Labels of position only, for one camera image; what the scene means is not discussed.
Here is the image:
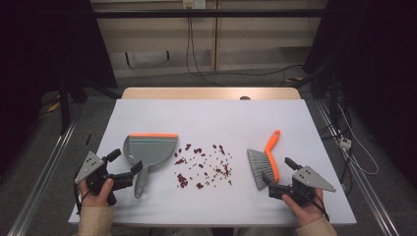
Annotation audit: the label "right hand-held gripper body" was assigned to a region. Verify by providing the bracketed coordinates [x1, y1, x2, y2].
[268, 165, 337, 207]

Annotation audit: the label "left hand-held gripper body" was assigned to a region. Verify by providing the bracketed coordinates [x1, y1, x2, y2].
[74, 150, 118, 207]

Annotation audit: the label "orange hand brush grey bristles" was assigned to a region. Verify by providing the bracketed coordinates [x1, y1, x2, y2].
[246, 129, 282, 192]

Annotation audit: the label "grey dustpan with orange edge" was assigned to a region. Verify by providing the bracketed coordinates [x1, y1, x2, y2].
[122, 132, 179, 200]

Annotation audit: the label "red beans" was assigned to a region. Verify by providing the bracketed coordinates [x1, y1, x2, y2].
[173, 143, 234, 191]

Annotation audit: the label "person's right hand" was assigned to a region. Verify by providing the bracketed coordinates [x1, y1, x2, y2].
[281, 189, 326, 227]

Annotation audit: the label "person's left hand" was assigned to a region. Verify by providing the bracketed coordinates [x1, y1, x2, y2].
[78, 179, 115, 207]

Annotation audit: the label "white power adapter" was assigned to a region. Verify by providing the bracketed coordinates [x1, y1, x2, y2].
[338, 137, 353, 151]

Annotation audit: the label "black metal stand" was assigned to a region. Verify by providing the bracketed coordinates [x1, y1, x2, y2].
[57, 75, 89, 136]

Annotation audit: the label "white table cover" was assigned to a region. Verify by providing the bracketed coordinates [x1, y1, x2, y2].
[68, 98, 358, 227]

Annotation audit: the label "wooden table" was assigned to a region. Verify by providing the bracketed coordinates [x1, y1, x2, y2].
[121, 87, 302, 100]

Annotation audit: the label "black curtain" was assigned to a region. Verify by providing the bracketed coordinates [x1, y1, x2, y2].
[0, 0, 118, 175]
[303, 0, 417, 188]

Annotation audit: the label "black horizontal bar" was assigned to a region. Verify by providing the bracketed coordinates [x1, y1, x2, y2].
[92, 9, 328, 19]

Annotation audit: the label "right hand-held gripper black cable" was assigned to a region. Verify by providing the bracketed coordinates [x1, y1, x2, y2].
[308, 188, 330, 222]

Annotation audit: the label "hand-held gripper black cable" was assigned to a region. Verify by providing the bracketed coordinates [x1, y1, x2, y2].
[308, 188, 330, 222]
[73, 170, 91, 214]

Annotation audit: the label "left hand-held gripper black cable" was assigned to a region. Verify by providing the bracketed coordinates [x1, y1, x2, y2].
[73, 170, 91, 214]

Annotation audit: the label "aluminium floor rail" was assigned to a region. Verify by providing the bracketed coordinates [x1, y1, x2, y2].
[314, 99, 401, 236]
[6, 121, 78, 236]

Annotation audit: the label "white floor cable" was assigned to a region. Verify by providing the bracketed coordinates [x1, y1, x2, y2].
[337, 102, 380, 176]

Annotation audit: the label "black floor cable bundle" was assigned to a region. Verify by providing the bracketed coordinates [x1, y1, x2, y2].
[313, 73, 354, 195]

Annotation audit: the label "black hanging wall cable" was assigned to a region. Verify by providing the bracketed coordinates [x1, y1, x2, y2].
[185, 6, 306, 88]

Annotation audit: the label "white wall socket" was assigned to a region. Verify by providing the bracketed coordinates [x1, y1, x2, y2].
[182, 0, 207, 10]

